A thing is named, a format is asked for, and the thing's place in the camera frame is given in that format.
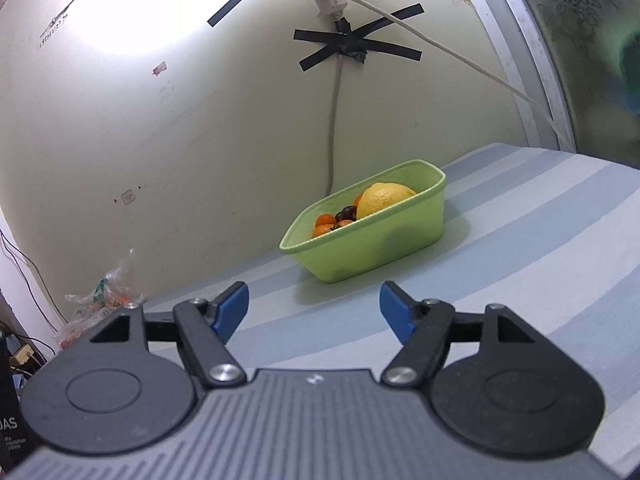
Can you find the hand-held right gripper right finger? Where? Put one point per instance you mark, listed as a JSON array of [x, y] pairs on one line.
[[397, 310]]

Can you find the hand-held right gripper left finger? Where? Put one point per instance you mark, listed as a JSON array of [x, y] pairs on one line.
[[230, 310]]

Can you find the green plastic basket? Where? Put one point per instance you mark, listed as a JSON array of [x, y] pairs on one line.
[[380, 245]]

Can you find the orange cherry tomato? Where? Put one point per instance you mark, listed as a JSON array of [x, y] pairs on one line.
[[325, 220], [320, 232]]

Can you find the large dark purple tomato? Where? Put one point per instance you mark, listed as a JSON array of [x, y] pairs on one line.
[[346, 213]]

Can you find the large yellow grapefruit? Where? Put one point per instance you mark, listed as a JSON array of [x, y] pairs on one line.
[[385, 199]]

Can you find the clear plastic bag of vegetables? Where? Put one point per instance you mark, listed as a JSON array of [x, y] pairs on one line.
[[105, 295]]

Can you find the striped blue white bedsheet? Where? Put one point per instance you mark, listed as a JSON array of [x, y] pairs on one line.
[[525, 240]]

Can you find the beige power strip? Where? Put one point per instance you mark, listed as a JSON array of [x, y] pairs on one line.
[[22, 355]]

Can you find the black box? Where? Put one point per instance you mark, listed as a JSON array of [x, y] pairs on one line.
[[12, 410]]

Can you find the black tape cross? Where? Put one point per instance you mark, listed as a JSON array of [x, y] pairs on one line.
[[350, 42]]

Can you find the black tape strip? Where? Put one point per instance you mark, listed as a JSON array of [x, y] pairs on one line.
[[235, 2]]

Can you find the white plug adapter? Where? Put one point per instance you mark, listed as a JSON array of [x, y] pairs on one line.
[[332, 7]]

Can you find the frosted glass sliding door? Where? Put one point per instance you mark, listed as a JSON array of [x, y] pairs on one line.
[[575, 20]]

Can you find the small white wall sticker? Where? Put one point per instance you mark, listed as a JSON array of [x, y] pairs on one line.
[[128, 196]]

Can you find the small red wall sticker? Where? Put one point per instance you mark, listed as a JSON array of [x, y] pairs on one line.
[[159, 68]]

